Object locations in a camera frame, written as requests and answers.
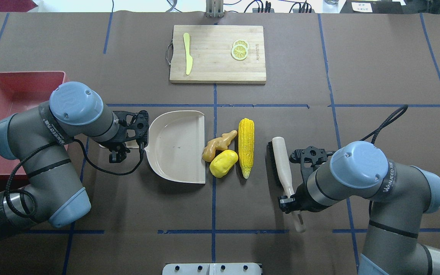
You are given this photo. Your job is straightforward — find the magenta cloth on stand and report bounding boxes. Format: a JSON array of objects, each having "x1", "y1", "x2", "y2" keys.
[{"x1": 0, "y1": 0, "x2": 39, "y2": 13}]

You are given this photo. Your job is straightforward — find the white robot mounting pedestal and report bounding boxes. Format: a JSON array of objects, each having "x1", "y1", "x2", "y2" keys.
[{"x1": 162, "y1": 262, "x2": 263, "y2": 275}]

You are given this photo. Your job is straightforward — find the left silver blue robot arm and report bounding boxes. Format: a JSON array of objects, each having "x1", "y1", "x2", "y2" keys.
[{"x1": 0, "y1": 81, "x2": 149, "y2": 240}]

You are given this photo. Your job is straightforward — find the yellow toy corn cob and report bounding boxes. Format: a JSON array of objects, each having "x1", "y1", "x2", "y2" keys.
[{"x1": 238, "y1": 118, "x2": 255, "y2": 179}]

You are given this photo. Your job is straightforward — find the lower lemon slice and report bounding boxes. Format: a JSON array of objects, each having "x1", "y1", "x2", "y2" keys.
[{"x1": 231, "y1": 44, "x2": 249, "y2": 61}]

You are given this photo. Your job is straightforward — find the beige hand brush black bristles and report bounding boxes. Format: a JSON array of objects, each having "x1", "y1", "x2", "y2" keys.
[{"x1": 268, "y1": 136, "x2": 306, "y2": 233}]

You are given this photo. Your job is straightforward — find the bamboo cutting board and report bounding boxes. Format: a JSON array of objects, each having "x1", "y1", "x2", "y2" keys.
[{"x1": 169, "y1": 25, "x2": 267, "y2": 85}]

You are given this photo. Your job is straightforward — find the yellow plastic knife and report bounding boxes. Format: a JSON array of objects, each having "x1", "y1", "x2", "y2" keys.
[{"x1": 183, "y1": 32, "x2": 194, "y2": 76}]

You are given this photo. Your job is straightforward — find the pink plastic bin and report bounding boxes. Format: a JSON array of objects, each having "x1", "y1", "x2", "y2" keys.
[{"x1": 0, "y1": 71, "x2": 69, "y2": 180}]

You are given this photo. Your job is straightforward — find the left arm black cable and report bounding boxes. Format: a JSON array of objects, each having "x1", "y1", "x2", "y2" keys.
[{"x1": 2, "y1": 137, "x2": 146, "y2": 219}]

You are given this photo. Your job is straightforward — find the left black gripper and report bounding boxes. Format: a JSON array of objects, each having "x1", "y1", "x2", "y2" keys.
[{"x1": 100, "y1": 110, "x2": 149, "y2": 163}]

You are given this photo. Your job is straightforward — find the aluminium frame post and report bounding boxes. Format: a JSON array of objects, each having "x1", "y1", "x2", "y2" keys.
[{"x1": 205, "y1": 0, "x2": 225, "y2": 18}]

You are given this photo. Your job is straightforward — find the black box white label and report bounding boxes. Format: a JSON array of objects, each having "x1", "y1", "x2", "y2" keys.
[{"x1": 339, "y1": 0, "x2": 403, "y2": 14}]

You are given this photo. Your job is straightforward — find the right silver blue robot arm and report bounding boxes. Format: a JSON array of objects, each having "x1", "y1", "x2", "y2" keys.
[{"x1": 270, "y1": 136, "x2": 440, "y2": 275}]

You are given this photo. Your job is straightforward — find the tan toy ginger root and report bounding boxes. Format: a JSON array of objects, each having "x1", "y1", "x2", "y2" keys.
[{"x1": 201, "y1": 130, "x2": 238, "y2": 162}]

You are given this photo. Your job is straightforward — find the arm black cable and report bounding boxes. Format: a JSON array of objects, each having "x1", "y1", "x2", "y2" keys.
[
  {"x1": 2, "y1": 137, "x2": 146, "y2": 219},
  {"x1": 359, "y1": 104, "x2": 409, "y2": 142}
]

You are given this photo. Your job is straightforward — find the beige plastic dustpan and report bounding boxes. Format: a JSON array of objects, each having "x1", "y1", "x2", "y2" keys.
[{"x1": 141, "y1": 110, "x2": 206, "y2": 184}]

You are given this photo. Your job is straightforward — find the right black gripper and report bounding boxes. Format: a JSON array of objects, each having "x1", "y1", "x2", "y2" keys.
[{"x1": 278, "y1": 146, "x2": 329, "y2": 214}]

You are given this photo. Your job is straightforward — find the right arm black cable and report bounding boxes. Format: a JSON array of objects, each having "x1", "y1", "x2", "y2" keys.
[{"x1": 359, "y1": 104, "x2": 409, "y2": 142}]

